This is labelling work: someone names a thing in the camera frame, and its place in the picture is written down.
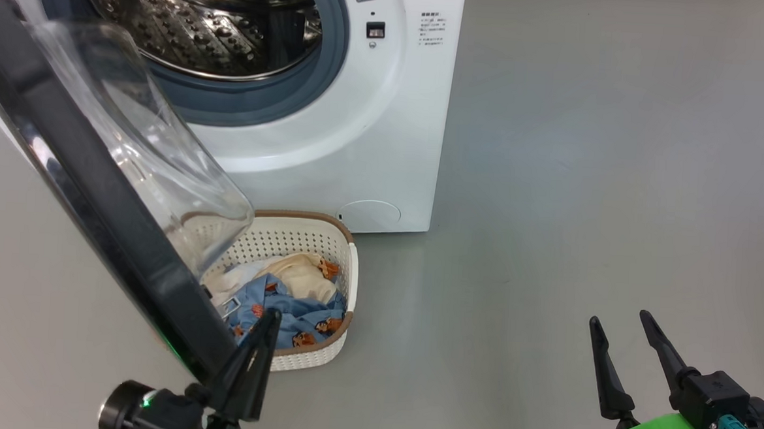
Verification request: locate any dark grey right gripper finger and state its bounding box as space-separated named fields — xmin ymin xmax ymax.
xmin=584 ymin=315 xmax=642 ymax=422
xmin=635 ymin=310 xmax=705 ymax=415

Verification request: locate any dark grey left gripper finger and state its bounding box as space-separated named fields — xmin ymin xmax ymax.
xmin=204 ymin=306 xmax=283 ymax=423

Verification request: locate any blue printed garment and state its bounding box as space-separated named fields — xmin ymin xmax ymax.
xmin=221 ymin=272 xmax=348 ymax=354

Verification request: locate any cream garment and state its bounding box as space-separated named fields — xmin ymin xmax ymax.
xmin=204 ymin=248 xmax=342 ymax=314

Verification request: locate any washing machine glass door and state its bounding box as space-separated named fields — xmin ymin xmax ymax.
xmin=0 ymin=0 xmax=266 ymax=388

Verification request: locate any white front-load washing machine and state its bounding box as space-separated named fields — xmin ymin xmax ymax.
xmin=0 ymin=0 xmax=467 ymax=238

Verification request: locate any cream perforated laundry basket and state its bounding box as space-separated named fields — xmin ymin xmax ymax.
xmin=174 ymin=205 xmax=362 ymax=376

